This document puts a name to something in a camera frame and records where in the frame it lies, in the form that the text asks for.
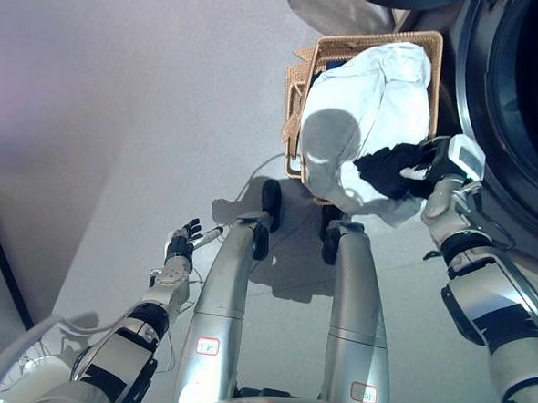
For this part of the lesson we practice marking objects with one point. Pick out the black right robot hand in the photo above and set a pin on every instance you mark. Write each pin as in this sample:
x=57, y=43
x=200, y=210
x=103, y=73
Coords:
x=454, y=160

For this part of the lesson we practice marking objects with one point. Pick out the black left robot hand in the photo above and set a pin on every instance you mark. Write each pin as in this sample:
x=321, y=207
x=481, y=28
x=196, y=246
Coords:
x=181, y=246

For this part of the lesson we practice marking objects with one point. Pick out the black garment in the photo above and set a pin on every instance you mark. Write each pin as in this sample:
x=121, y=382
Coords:
x=385, y=172

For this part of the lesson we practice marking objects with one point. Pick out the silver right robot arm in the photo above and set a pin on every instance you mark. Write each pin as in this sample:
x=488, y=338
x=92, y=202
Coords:
x=487, y=288

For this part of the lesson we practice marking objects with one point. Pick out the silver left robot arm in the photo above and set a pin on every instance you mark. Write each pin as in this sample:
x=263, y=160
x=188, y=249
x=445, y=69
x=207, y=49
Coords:
x=128, y=339

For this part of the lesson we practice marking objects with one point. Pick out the wicker laundry basket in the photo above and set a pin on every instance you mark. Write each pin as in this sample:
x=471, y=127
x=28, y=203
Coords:
x=433, y=83

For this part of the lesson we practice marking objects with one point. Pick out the dark grey washing machine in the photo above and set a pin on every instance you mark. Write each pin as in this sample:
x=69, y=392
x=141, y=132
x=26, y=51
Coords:
x=509, y=88

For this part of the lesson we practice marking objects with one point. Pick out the wicker basket lid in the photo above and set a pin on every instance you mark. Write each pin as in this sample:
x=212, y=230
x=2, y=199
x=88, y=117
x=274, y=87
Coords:
x=298, y=98

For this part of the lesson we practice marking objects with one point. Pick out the black left robot foot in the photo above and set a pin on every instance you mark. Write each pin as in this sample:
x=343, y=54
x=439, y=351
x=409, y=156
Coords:
x=271, y=204

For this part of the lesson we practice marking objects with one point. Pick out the black robot foot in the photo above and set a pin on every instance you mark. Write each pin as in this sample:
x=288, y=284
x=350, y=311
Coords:
x=271, y=204
x=329, y=242

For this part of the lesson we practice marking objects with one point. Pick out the white garment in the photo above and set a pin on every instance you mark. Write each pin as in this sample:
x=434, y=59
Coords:
x=376, y=94

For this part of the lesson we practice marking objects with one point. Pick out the black right robot foot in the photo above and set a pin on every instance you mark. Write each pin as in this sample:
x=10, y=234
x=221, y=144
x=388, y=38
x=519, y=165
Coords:
x=329, y=242

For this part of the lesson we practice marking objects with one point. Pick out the dark blue garment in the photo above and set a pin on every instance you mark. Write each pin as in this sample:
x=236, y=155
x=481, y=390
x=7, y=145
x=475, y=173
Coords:
x=336, y=65

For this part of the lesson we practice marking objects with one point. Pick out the silver right robot leg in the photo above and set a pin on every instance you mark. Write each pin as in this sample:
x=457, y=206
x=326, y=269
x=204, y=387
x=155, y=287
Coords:
x=357, y=325

